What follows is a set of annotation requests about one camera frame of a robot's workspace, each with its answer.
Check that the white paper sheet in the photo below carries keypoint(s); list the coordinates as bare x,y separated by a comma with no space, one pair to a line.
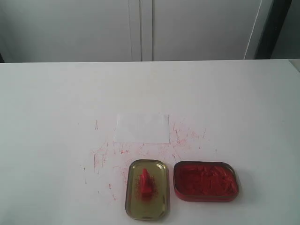
142,128

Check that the red ink paste tin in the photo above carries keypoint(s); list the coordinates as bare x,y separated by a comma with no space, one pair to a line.
199,181

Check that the red stamp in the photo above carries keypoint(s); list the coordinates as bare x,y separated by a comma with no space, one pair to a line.
145,183

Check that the gold tin lid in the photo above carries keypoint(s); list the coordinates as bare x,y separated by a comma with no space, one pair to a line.
155,206

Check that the dark door frame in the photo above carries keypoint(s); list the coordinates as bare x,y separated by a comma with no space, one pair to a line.
272,28

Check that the white cabinet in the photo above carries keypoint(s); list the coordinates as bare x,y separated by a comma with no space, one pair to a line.
130,30

